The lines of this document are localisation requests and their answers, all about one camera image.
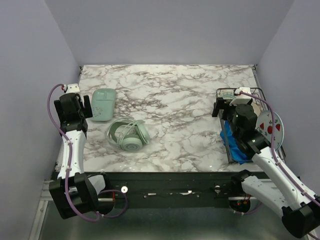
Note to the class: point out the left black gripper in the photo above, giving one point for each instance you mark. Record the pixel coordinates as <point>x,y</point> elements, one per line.
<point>88,111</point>

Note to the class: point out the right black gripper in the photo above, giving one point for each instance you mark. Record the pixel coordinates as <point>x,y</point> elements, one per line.
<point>217,107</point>

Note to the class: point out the mint green wired headphones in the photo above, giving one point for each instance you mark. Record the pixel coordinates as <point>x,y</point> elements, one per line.
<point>128,134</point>

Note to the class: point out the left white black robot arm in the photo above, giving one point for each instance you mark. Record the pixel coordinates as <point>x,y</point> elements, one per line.
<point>73,192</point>

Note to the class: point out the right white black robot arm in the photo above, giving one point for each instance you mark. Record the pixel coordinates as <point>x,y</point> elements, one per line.
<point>297,205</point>

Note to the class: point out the patterned yellow centre bowl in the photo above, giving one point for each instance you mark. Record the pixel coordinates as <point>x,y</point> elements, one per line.
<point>227,95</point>

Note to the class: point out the mint green rectangular tray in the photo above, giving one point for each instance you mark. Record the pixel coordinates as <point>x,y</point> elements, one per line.
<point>103,104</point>

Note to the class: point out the cream plain bowl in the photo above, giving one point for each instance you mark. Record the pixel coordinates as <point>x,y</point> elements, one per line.
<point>256,109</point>

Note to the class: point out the blue cloth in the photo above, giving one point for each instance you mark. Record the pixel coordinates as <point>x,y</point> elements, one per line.
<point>235,152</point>

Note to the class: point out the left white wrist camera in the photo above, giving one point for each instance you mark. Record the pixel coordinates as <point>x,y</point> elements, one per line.
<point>71,88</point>

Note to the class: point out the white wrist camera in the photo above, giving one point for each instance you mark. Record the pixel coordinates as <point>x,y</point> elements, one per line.
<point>71,88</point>
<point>242,96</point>

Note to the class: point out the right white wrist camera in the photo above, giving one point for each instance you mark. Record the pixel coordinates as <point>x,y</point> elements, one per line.
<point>242,96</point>

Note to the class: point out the aluminium extrusion frame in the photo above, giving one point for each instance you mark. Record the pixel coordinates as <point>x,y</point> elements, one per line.
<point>46,219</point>

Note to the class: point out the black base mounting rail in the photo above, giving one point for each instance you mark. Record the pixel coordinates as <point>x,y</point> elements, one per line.
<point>163,190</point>

